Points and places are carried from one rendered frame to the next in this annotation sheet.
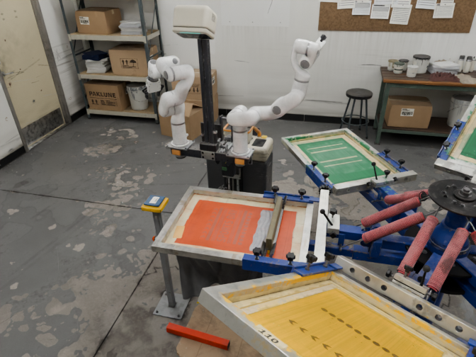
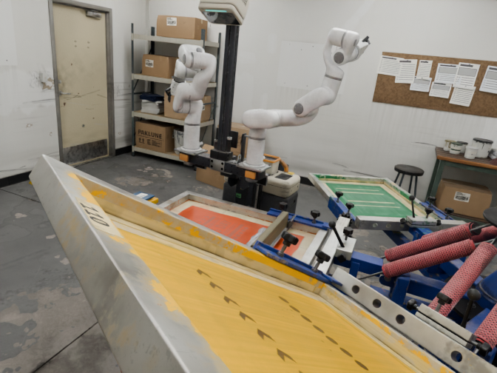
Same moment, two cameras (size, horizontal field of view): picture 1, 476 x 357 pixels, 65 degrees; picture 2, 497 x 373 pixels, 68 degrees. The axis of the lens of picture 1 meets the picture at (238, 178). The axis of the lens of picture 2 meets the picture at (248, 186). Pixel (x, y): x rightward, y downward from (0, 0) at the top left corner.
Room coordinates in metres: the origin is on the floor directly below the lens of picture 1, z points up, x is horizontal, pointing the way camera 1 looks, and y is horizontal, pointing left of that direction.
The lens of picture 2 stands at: (0.21, -0.25, 1.71)
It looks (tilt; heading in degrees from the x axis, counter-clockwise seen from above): 20 degrees down; 7
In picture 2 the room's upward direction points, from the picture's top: 6 degrees clockwise
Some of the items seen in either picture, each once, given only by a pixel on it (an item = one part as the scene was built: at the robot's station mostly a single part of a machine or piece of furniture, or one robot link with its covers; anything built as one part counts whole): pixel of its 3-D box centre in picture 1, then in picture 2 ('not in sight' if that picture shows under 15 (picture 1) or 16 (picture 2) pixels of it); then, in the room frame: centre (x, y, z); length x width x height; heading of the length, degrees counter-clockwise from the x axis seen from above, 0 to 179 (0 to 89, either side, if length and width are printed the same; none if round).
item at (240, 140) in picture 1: (241, 139); (256, 151); (2.21, -0.03, 1.21); 0.16 x 0.13 x 0.15; 161
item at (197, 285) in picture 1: (220, 279); not in sight; (1.46, 0.11, 0.74); 0.46 x 0.04 x 0.42; 75
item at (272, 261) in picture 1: (273, 265); not in sight; (1.31, -0.16, 0.98); 0.30 x 0.05 x 0.07; 75
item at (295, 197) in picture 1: (287, 200); (296, 223); (1.85, -0.30, 0.98); 0.30 x 0.05 x 0.07; 75
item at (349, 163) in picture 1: (350, 155); (385, 195); (2.25, -0.78, 1.05); 1.08 x 0.61 x 0.23; 15
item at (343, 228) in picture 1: (343, 231); (358, 261); (1.50, -0.54, 1.02); 0.17 x 0.06 x 0.05; 75
